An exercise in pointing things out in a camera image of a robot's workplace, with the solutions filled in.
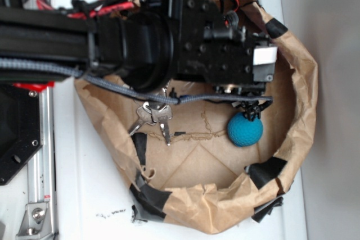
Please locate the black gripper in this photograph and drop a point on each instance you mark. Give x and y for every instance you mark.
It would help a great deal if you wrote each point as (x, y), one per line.
(209, 50)

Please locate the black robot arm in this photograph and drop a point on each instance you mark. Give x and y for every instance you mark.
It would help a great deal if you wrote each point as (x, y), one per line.
(166, 39)

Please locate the silver key bunch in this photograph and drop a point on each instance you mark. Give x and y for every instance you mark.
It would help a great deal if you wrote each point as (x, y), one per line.
(151, 113)

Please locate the blue dimpled ball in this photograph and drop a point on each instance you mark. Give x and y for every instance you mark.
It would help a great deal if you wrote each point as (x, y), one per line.
(243, 132)

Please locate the brown paper bag bin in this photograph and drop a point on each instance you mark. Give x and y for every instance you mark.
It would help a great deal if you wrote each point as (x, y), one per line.
(202, 180)

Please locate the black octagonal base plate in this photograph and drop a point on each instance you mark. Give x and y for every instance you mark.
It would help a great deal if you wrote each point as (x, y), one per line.
(20, 129)

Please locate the aluminium extrusion rail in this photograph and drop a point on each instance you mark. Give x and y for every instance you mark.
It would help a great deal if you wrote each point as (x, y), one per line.
(41, 167)

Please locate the metal corner bracket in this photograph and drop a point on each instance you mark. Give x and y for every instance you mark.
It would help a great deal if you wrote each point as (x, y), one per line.
(36, 222)

